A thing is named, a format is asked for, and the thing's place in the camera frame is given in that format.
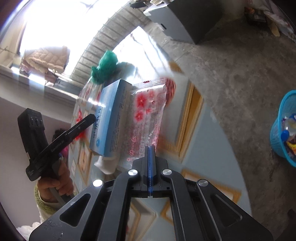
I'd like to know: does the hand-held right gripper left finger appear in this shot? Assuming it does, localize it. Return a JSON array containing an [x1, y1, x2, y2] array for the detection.
[[29, 146, 151, 241]]

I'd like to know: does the blue and white box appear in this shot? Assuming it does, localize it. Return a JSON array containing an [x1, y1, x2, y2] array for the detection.
[[89, 79, 135, 157]]

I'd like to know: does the person's left hand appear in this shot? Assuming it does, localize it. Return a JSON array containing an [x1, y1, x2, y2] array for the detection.
[[37, 159, 75, 202]]

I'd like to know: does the fruit print tablecloth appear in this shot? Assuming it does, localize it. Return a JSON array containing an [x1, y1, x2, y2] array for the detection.
[[69, 25, 247, 241]]

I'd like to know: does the dark snack package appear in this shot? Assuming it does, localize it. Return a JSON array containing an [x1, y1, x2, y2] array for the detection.
[[245, 6, 269, 24]]

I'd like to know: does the green plastic bag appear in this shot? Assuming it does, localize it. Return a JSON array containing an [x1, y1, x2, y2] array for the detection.
[[91, 50, 136, 84]]

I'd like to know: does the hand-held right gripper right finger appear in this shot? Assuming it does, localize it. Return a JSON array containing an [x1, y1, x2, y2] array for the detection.
[[150, 146, 274, 241]]

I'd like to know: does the beige quilted jacket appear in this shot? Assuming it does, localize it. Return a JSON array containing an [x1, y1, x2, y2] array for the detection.
[[23, 46, 71, 75]]

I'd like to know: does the white rounded container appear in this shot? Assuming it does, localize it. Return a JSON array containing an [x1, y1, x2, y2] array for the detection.
[[94, 155, 122, 175]]

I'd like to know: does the clear flower print bag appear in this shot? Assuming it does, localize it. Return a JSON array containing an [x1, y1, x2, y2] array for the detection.
[[126, 77, 168, 166]]

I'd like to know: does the brown cardboard piece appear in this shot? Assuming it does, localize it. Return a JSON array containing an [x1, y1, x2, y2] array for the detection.
[[269, 22, 282, 37]]

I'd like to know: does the blue mesh wastebasket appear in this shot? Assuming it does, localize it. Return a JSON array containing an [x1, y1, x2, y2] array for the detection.
[[270, 90, 296, 169]]

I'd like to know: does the grey cabinet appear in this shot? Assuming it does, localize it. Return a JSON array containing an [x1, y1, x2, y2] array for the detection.
[[143, 0, 226, 45]]

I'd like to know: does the metal window railing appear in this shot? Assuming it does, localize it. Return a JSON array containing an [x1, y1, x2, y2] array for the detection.
[[70, 3, 150, 82]]

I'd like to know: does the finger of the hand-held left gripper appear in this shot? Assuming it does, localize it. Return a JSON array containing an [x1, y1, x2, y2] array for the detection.
[[65, 114, 96, 140]]

